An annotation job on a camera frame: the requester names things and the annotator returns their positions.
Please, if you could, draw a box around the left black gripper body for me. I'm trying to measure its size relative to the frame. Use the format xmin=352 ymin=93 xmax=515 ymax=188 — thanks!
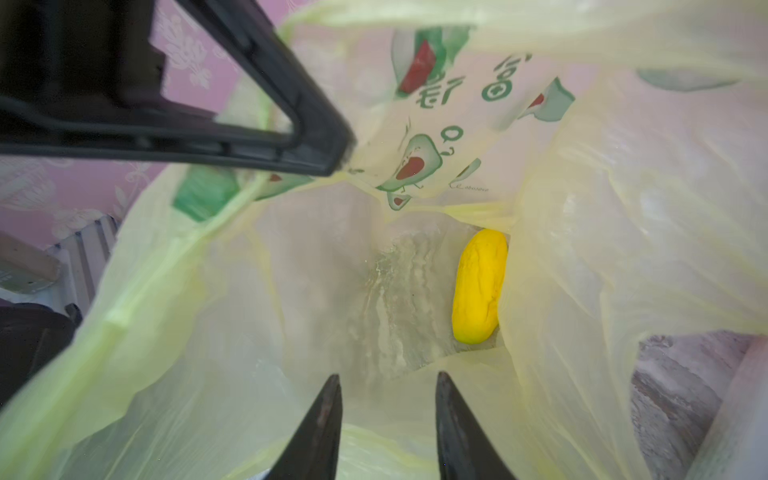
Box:
xmin=1 ymin=1 xmax=213 ymax=119

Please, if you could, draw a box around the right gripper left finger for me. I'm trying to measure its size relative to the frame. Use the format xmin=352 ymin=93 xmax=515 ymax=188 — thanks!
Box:
xmin=266 ymin=374 xmax=343 ymax=480

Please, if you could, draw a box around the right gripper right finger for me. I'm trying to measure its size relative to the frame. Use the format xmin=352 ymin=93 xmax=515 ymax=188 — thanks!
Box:
xmin=435 ymin=371 xmax=516 ymax=480

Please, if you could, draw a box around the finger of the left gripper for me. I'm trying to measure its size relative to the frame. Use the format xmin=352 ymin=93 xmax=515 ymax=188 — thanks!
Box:
xmin=1 ymin=1 xmax=355 ymax=177

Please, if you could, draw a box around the small yellow fruit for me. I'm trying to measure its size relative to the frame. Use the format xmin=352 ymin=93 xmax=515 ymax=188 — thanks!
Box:
xmin=452 ymin=229 xmax=508 ymax=345

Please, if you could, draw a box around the yellow-green plastic bag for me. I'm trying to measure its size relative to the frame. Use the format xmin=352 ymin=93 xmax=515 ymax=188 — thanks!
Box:
xmin=1 ymin=1 xmax=767 ymax=479

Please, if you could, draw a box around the white plastic basket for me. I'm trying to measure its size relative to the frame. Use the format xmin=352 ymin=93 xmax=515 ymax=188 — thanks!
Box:
xmin=686 ymin=337 xmax=767 ymax=480

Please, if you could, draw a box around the aluminium mounting rail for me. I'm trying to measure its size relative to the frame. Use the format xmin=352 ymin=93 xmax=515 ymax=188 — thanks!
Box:
xmin=1 ymin=215 xmax=120 ymax=315

